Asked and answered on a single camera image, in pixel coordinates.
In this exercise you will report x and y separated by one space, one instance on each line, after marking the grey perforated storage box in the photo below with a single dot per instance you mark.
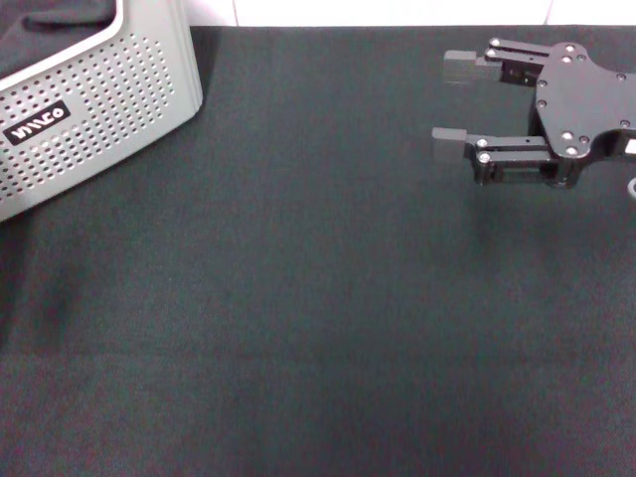
119 74

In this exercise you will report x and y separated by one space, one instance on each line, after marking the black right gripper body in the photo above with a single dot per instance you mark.
581 104

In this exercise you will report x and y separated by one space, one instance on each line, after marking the dark folded cloth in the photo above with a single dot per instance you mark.
59 40

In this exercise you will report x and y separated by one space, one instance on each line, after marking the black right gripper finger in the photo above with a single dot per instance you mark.
512 159
517 62

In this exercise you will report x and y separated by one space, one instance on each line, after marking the black tablecloth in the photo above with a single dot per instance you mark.
318 298

